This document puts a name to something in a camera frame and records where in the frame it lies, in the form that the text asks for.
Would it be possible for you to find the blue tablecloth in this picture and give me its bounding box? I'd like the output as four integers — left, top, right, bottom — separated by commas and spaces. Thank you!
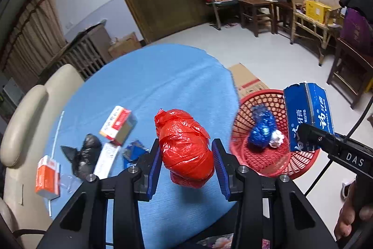
47, 44, 242, 249

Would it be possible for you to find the orange white medicine box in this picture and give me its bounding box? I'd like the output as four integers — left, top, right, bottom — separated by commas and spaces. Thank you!
100, 105, 137, 146
35, 155, 61, 198

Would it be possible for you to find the large cardboard box red side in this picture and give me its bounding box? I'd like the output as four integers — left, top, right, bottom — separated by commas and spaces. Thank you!
227, 63, 270, 99

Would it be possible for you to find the dark wooden chair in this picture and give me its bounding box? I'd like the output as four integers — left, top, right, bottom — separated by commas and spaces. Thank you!
326, 37, 373, 109

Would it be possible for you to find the floral cloth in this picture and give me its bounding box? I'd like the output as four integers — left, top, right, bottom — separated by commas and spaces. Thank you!
197, 234, 242, 249

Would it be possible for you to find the cream leather sofa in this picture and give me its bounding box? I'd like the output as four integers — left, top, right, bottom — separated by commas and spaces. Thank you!
0, 64, 85, 249

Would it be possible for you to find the blue toothpaste box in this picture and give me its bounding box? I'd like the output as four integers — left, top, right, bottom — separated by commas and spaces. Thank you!
283, 81, 335, 152

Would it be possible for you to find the thin white stick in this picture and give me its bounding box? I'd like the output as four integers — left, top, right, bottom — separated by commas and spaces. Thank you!
48, 111, 65, 217

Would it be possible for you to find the metal frame chair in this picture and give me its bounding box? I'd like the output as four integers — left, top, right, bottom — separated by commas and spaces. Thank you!
196, 0, 244, 31

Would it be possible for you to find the white crumpled paper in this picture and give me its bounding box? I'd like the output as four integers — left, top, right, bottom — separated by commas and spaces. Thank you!
269, 131, 285, 148

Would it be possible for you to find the long white medicine box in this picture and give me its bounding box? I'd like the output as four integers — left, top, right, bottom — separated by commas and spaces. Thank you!
93, 142, 121, 179

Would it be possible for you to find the blue plastic bag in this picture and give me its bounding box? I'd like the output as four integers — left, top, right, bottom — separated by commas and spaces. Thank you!
248, 105, 277, 149

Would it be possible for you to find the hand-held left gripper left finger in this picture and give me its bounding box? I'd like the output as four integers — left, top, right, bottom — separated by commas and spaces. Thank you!
38, 138, 162, 249

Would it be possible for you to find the dark wooden stool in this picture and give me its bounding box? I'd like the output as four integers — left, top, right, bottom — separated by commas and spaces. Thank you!
237, 0, 276, 37

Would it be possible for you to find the rattan chair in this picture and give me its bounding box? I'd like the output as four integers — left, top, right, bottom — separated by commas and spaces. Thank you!
290, 0, 346, 66

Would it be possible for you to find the person's right hand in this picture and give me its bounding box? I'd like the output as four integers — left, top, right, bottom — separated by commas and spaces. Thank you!
334, 180, 373, 241

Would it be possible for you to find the wooden lattice cabinet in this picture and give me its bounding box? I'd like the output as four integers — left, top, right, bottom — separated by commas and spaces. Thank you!
39, 24, 113, 83

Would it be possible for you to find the yellow box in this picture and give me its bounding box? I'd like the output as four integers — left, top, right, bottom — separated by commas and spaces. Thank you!
304, 0, 334, 24

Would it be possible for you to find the red plastic bag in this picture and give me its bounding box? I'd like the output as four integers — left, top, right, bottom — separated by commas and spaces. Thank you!
154, 108, 215, 189

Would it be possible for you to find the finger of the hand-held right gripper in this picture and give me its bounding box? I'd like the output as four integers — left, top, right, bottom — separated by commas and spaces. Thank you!
299, 123, 341, 151

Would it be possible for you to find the red plastic mesh basket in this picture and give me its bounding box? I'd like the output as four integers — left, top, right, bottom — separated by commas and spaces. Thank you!
230, 88, 321, 180

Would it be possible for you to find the black plastic bag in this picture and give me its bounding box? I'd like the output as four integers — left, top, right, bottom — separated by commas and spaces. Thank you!
61, 134, 102, 179

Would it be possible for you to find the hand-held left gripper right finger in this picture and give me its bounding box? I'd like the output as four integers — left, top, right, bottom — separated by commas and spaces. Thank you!
211, 138, 338, 249

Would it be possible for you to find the open cardboard box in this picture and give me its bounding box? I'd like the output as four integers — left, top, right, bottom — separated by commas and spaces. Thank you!
108, 32, 142, 58

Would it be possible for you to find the purple bag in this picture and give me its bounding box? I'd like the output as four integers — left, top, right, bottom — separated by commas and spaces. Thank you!
340, 8, 373, 55

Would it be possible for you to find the blue foil wrapper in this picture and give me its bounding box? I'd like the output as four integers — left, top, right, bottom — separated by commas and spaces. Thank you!
122, 140, 148, 169

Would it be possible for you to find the black cable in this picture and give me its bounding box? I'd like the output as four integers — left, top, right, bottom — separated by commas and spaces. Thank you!
306, 97, 373, 200

